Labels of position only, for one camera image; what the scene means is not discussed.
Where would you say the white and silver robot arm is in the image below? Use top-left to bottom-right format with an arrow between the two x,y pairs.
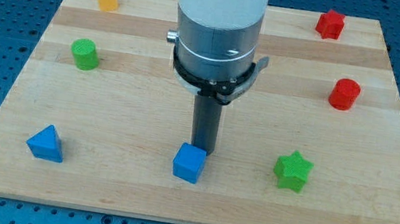
166,0 -> 269,154

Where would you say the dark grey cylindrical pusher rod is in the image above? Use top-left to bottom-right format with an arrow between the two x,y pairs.
191,95 -> 223,156

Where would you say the green cylinder block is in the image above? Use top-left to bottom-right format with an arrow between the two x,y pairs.
71,38 -> 99,71

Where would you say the green star block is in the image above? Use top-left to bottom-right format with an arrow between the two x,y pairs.
274,150 -> 314,193

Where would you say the blue triangle block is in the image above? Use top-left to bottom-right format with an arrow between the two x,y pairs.
26,125 -> 64,163

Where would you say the red cylinder block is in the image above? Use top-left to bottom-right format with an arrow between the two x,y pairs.
328,78 -> 361,111

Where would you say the wooden board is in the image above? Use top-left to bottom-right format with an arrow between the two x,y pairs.
0,0 -> 400,224

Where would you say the blue cube block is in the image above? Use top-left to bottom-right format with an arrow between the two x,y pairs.
172,142 -> 207,184

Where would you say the black clamp ring with lever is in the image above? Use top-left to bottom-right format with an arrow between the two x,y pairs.
165,41 -> 270,112

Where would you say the red star block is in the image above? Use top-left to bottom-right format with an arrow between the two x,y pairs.
315,9 -> 346,40

